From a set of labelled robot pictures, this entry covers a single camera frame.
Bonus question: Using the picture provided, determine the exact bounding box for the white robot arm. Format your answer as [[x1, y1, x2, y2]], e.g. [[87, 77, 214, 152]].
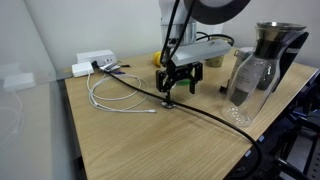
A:
[[156, 0, 250, 107]]

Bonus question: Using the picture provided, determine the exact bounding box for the white power adapter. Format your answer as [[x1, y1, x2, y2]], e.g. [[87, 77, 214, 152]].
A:
[[71, 62, 94, 77]]

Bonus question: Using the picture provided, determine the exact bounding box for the white charging cable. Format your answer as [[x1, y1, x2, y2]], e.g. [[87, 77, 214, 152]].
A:
[[86, 73, 157, 114]]

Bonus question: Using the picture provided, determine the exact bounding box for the glass carafe with steel filter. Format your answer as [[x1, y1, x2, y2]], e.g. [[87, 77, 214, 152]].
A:
[[221, 22, 305, 127]]

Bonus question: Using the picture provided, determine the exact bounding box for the small silver lid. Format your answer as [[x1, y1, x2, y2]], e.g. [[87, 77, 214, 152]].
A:
[[161, 101, 175, 109]]

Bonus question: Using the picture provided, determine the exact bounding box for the small yellow pumpkin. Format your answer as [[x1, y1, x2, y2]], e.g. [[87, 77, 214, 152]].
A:
[[153, 51, 161, 67]]

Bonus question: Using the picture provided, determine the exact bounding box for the green plastic bottle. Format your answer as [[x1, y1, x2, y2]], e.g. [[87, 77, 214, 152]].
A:
[[176, 79, 190, 86]]

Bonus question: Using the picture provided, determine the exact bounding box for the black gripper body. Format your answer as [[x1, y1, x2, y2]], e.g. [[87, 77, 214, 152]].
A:
[[156, 62, 203, 92]]

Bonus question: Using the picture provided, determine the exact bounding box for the black thermos bottle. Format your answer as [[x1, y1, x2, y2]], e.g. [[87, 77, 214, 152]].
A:
[[255, 32, 309, 91]]

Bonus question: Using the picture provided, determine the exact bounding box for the gold metal canister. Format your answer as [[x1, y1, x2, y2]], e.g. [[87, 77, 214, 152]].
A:
[[205, 56, 224, 67]]

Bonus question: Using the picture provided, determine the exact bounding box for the thick black cable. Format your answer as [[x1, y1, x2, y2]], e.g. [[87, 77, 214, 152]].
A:
[[91, 60, 263, 180]]

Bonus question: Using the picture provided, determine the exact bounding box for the white power strip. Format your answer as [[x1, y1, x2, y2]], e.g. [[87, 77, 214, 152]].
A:
[[76, 50, 117, 66]]

